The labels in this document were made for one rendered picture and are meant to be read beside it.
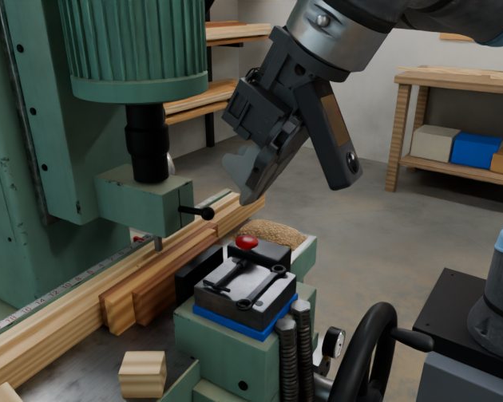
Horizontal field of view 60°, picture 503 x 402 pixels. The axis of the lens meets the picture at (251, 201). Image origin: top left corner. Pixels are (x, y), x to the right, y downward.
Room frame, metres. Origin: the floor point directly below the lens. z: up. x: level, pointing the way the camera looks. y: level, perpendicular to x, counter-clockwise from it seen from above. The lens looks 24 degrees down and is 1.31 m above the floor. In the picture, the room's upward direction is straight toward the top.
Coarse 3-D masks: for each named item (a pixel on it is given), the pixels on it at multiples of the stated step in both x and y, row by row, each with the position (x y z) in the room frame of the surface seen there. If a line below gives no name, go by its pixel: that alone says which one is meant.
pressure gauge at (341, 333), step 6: (330, 330) 0.71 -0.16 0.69; (336, 330) 0.71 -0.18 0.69; (342, 330) 0.71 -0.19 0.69; (330, 336) 0.70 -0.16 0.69; (336, 336) 0.70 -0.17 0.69; (342, 336) 0.72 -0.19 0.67; (324, 342) 0.70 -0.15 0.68; (330, 342) 0.69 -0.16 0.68; (336, 342) 0.69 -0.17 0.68; (342, 342) 0.72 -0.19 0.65; (324, 348) 0.69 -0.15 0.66; (330, 348) 0.69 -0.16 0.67; (336, 348) 0.69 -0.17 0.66; (342, 348) 0.72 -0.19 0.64; (324, 354) 0.70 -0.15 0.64; (330, 354) 0.68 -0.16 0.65; (336, 354) 0.70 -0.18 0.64
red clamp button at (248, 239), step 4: (240, 236) 0.51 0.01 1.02; (244, 236) 0.51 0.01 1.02; (248, 236) 0.51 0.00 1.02; (252, 236) 0.51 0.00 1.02; (236, 240) 0.50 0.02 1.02; (240, 240) 0.50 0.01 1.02; (244, 240) 0.50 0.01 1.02; (248, 240) 0.50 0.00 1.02; (252, 240) 0.50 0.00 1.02; (256, 240) 0.50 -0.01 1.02; (236, 244) 0.50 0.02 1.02; (240, 244) 0.49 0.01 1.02; (244, 244) 0.49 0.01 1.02; (248, 244) 0.49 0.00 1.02; (252, 244) 0.49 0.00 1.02; (256, 244) 0.50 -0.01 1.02; (244, 248) 0.49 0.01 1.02; (248, 248) 0.49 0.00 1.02
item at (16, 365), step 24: (264, 192) 0.87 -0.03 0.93; (216, 216) 0.74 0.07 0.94; (240, 216) 0.79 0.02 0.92; (72, 312) 0.46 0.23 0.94; (96, 312) 0.48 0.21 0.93; (48, 336) 0.42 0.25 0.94; (72, 336) 0.44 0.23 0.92; (0, 360) 0.38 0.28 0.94; (24, 360) 0.39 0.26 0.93; (48, 360) 0.41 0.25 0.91; (0, 384) 0.36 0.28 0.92
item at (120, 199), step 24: (120, 168) 0.65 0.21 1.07; (96, 192) 0.61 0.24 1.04; (120, 192) 0.59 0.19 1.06; (144, 192) 0.56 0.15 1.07; (168, 192) 0.56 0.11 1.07; (192, 192) 0.60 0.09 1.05; (120, 216) 0.59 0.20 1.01; (144, 216) 0.56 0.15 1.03; (168, 216) 0.55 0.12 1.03; (192, 216) 0.60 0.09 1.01
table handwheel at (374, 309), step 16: (384, 304) 0.47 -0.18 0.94; (368, 320) 0.43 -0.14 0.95; (384, 320) 0.44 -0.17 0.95; (352, 336) 0.41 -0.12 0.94; (368, 336) 0.40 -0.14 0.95; (384, 336) 0.52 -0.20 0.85; (352, 352) 0.38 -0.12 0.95; (368, 352) 0.39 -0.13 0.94; (384, 352) 0.52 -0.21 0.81; (352, 368) 0.37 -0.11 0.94; (368, 368) 0.42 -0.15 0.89; (384, 368) 0.52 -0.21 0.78; (320, 384) 0.45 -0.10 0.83; (336, 384) 0.36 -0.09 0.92; (352, 384) 0.35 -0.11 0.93; (368, 384) 0.52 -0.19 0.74; (384, 384) 0.51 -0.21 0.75; (320, 400) 0.43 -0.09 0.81; (336, 400) 0.34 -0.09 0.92; (352, 400) 0.34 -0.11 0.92; (368, 400) 0.41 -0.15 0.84
